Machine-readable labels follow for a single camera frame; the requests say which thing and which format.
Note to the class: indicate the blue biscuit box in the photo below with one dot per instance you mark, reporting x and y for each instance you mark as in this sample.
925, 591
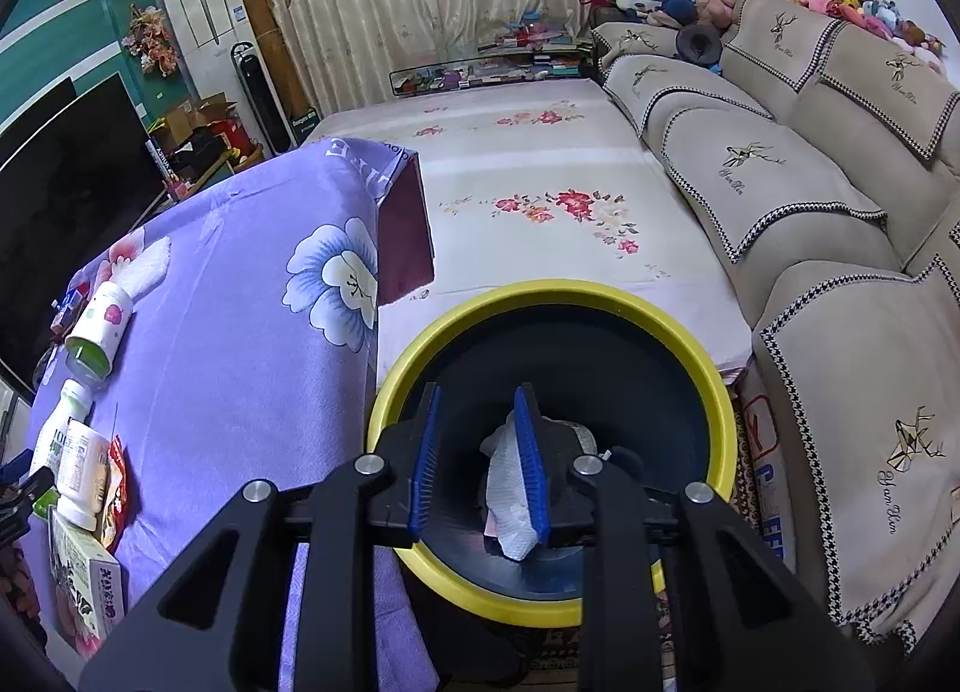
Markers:
67, 306

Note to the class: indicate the black tower fan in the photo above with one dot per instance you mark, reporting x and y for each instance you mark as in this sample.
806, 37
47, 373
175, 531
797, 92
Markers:
259, 99

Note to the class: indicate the white tissue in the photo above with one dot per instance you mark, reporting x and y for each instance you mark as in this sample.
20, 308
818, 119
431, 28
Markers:
504, 493

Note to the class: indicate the clear jar with green band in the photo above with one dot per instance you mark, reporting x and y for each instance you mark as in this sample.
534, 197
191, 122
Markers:
99, 328

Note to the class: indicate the red snack packet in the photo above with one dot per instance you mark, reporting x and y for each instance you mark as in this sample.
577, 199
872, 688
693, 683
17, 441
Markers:
118, 493

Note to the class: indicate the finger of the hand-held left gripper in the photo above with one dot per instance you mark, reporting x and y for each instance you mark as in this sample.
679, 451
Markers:
21, 504

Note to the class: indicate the black flat television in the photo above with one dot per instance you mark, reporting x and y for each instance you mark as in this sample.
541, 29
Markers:
67, 197

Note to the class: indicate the yellow rimmed black waste bin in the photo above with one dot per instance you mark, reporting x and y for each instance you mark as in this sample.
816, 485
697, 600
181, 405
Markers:
525, 294

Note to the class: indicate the white floral bed sheet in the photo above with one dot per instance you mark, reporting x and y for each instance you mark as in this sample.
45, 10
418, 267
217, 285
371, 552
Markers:
525, 152

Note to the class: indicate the open cardboard boxes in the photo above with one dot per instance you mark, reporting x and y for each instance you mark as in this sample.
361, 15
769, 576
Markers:
199, 118

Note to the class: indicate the dark round cushion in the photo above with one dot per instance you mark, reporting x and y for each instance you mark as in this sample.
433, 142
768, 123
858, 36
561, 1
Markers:
697, 43

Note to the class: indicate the white standing air conditioner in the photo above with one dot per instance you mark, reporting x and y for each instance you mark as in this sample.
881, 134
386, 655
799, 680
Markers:
206, 9

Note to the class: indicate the white bottle with green label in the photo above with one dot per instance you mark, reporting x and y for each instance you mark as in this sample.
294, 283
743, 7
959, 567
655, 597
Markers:
66, 411

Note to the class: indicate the hanging flower decoration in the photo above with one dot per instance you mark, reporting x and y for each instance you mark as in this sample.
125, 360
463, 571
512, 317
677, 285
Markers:
150, 43

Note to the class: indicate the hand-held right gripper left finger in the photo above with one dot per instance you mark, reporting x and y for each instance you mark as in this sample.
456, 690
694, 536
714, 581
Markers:
424, 471

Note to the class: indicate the printed floor mat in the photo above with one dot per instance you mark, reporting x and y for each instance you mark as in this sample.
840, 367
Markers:
761, 467

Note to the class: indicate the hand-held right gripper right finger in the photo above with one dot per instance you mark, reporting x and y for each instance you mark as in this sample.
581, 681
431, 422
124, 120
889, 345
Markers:
532, 471

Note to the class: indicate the beige sofa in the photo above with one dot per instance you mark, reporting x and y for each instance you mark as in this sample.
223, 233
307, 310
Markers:
825, 212

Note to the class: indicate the white foam fruit net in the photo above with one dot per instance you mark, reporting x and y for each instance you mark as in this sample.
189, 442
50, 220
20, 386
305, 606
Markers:
146, 268

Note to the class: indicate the white and green carton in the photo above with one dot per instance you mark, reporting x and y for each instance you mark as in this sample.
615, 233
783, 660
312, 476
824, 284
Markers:
84, 587

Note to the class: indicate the white cup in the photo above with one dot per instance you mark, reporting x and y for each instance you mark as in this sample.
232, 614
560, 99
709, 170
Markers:
81, 471

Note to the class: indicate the low rack of books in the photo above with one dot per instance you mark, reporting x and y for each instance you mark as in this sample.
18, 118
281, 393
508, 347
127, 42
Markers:
517, 58

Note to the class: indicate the rolled brown mat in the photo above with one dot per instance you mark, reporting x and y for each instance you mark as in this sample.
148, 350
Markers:
270, 47

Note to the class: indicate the purple floral blanket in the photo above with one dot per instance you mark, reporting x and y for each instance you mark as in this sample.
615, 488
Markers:
225, 362

